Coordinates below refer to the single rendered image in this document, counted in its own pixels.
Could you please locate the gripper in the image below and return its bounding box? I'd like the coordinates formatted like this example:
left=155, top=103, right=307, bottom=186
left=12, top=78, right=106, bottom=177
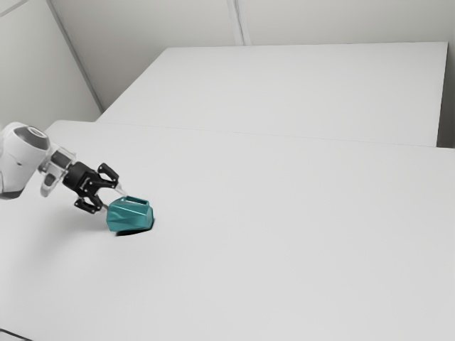
left=62, top=161, right=127, bottom=215

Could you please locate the teal faceted mug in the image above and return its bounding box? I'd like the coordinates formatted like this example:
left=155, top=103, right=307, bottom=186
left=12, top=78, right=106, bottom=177
left=106, top=195, right=154, bottom=233

